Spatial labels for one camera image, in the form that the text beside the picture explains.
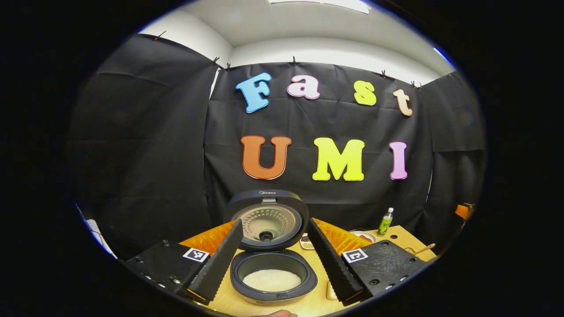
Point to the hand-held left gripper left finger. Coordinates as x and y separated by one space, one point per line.
218 266

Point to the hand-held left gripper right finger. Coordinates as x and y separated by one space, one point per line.
330 262

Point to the clear box of white rice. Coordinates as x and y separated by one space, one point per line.
331 291

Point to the heap of white rice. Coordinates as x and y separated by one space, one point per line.
272 281

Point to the dark grey rice cooker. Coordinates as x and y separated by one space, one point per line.
269 202

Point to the wooden spoon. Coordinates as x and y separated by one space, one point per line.
425 248

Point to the white divided bean dish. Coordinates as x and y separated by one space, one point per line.
305 242

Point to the white round plate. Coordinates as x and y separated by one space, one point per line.
357 234

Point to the green drink bottle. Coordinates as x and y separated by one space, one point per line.
385 223

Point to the white side desk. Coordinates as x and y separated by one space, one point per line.
99 235

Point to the black backdrop cloth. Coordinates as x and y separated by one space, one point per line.
145 145

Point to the orange chair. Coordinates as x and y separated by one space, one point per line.
463 211

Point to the row of black cloth clips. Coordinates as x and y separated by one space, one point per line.
294 60

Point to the narrow ceiling light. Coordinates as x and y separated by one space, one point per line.
443 56

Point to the large ceiling light panel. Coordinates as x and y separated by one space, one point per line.
321 3

